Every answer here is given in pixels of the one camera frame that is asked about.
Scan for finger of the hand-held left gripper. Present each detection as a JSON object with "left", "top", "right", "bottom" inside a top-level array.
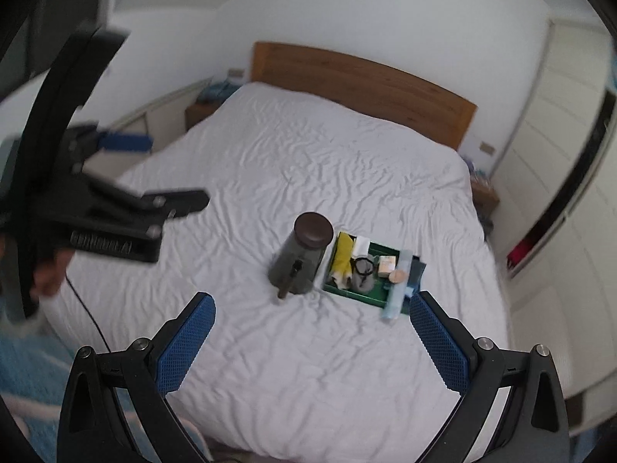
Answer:
[
  {"left": 95, "top": 128, "right": 154, "bottom": 155},
  {"left": 140, "top": 189, "right": 210, "bottom": 220}
]

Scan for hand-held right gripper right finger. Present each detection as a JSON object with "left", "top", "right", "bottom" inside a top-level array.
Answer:
[{"left": 409, "top": 291, "right": 570, "bottom": 463}]

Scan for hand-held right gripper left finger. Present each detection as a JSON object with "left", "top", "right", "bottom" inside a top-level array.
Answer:
[{"left": 57, "top": 292, "right": 216, "bottom": 463}]

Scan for dark teal towel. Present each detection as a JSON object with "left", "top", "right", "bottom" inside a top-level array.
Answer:
[{"left": 407, "top": 258, "right": 427, "bottom": 297}]

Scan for green tray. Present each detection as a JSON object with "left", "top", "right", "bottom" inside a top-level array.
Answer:
[{"left": 322, "top": 231, "right": 427, "bottom": 309}]

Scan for grey sock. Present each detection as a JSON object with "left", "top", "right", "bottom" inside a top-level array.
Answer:
[{"left": 352, "top": 270, "right": 377, "bottom": 295}]

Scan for yellow sock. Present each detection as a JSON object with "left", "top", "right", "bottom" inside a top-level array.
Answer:
[{"left": 329, "top": 232, "right": 357, "bottom": 290}]

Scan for person's left hand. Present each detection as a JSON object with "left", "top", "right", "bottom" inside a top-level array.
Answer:
[{"left": 30, "top": 248, "right": 73, "bottom": 300}]

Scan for wooden nightstand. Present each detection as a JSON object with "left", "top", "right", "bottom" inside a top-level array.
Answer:
[
  {"left": 470, "top": 178, "right": 499, "bottom": 218},
  {"left": 185, "top": 101, "right": 223, "bottom": 131}
]

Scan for blue cloth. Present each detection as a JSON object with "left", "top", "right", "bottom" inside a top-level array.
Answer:
[{"left": 200, "top": 82, "right": 239, "bottom": 103}]

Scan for red clothes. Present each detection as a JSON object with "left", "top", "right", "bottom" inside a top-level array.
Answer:
[{"left": 506, "top": 243, "right": 531, "bottom": 266}]

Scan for white bed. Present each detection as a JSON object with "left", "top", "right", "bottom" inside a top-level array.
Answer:
[{"left": 41, "top": 82, "right": 512, "bottom": 459}]

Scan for dark glass jug brown lid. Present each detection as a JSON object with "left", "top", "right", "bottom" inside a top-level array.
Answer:
[{"left": 267, "top": 212, "right": 335, "bottom": 300}]

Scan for blue patterned rug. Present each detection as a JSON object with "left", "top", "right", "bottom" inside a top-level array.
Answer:
[{"left": 0, "top": 333, "right": 208, "bottom": 463}]

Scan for wooden headboard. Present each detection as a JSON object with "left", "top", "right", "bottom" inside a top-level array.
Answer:
[{"left": 251, "top": 41, "right": 478, "bottom": 152}]

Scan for white wardrobe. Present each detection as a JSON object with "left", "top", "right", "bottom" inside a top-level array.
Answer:
[{"left": 492, "top": 17, "right": 617, "bottom": 396}]

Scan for black cable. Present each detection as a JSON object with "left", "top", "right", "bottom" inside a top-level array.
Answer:
[{"left": 65, "top": 275, "right": 114, "bottom": 353}]

